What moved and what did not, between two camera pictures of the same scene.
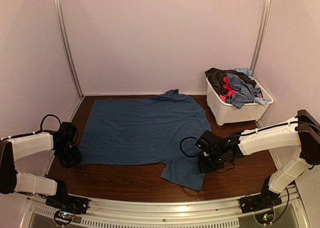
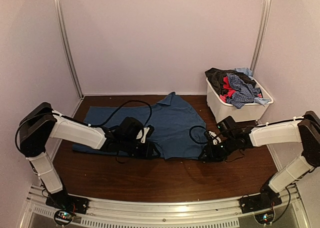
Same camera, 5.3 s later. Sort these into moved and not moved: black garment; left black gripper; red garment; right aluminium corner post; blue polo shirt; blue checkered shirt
Moved: blue polo shirt; left black gripper
Not moved: red garment; right aluminium corner post; black garment; blue checkered shirt
